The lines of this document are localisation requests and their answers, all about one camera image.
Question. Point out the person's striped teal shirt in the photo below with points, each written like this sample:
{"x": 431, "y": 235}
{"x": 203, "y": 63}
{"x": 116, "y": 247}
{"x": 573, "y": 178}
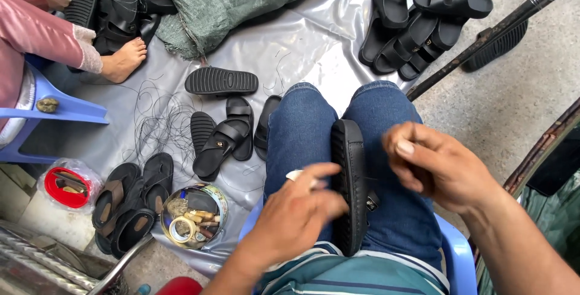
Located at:
{"x": 353, "y": 274}

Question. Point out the clear plastic bag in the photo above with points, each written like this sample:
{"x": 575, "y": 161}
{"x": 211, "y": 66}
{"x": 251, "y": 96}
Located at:
{"x": 93, "y": 177}

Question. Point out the roll of clear tape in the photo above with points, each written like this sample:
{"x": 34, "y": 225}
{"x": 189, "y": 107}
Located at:
{"x": 182, "y": 230}

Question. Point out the grey plastic floor sheet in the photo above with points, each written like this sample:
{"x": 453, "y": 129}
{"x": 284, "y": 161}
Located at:
{"x": 290, "y": 46}

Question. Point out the tangle of black thread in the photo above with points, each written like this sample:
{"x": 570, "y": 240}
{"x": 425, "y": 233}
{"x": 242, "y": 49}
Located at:
{"x": 163, "y": 127}

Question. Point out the person's left fingers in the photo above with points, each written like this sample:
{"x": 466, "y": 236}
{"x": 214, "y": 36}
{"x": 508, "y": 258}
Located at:
{"x": 324, "y": 197}

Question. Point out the person's right hand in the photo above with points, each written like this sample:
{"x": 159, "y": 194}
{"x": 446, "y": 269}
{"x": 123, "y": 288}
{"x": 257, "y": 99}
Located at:
{"x": 448, "y": 172}

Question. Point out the small white tool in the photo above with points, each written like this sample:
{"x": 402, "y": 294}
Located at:
{"x": 295, "y": 175}

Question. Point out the black sandal ribbed sole up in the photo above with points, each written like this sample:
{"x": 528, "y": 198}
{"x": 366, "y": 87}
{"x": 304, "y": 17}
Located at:
{"x": 201, "y": 127}
{"x": 503, "y": 43}
{"x": 221, "y": 81}

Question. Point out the small brown stone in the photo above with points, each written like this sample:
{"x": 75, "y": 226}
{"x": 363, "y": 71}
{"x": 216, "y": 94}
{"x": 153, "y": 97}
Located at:
{"x": 47, "y": 104}

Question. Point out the black sandal brown insole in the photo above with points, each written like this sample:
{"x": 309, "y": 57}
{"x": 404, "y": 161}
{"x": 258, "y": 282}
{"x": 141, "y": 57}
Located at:
{"x": 113, "y": 193}
{"x": 133, "y": 231}
{"x": 157, "y": 181}
{"x": 103, "y": 236}

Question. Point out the black sandal with stitched sole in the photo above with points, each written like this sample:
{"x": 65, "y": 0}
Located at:
{"x": 351, "y": 150}

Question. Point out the green woven sack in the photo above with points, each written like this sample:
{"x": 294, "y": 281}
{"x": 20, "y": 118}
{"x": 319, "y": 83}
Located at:
{"x": 226, "y": 0}

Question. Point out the person's left hand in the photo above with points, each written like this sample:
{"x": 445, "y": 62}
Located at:
{"x": 290, "y": 222}

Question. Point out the teal bottle cap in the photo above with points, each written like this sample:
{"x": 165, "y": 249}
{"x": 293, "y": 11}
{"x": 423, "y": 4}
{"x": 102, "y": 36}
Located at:
{"x": 143, "y": 290}

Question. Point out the black rubber block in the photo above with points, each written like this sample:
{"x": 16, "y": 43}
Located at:
{"x": 201, "y": 202}

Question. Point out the person's blue jeans legs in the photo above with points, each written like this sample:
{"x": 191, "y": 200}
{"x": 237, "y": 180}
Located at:
{"x": 299, "y": 136}

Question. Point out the person's right fingers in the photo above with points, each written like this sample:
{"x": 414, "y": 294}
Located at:
{"x": 401, "y": 154}

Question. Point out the blue plastic chair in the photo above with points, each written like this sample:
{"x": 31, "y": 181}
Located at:
{"x": 68, "y": 109}
{"x": 457, "y": 249}

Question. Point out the rusty round rim tub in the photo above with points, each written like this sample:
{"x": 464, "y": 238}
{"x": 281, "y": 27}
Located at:
{"x": 543, "y": 150}

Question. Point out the red round lid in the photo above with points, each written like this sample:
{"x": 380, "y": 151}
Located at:
{"x": 56, "y": 197}

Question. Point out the pile of black buckle sandals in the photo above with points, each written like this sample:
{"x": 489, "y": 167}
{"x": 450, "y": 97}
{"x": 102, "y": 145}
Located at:
{"x": 421, "y": 27}

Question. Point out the red rounded object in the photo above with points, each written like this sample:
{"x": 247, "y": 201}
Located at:
{"x": 179, "y": 287}

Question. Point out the metal bar rack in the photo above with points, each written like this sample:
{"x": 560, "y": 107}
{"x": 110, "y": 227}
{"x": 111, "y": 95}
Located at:
{"x": 31, "y": 258}

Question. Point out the long black pole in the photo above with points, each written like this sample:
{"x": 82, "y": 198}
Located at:
{"x": 494, "y": 30}

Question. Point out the heap of unfinished black sandals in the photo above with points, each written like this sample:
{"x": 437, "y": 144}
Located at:
{"x": 122, "y": 9}

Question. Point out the chrome metal tube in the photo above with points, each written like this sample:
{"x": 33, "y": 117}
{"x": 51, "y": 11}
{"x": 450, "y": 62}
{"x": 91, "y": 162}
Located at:
{"x": 120, "y": 265}

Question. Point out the round metal tin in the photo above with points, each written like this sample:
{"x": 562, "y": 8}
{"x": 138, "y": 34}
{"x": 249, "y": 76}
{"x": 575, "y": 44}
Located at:
{"x": 222, "y": 204}

